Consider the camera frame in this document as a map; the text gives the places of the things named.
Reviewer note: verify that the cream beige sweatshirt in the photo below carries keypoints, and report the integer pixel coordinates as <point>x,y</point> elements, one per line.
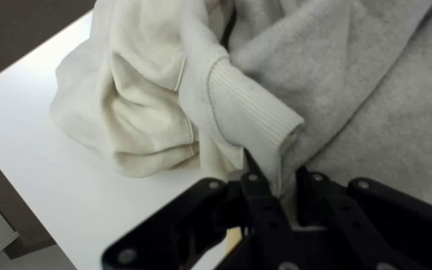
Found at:
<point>135,90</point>

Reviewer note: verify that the gray fleece garment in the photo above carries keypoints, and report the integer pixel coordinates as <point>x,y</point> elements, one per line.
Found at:
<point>366,84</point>

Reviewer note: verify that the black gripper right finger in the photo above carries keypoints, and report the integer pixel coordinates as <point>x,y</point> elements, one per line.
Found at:
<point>375,225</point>

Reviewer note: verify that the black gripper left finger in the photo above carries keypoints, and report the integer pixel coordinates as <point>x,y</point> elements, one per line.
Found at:
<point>201,230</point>

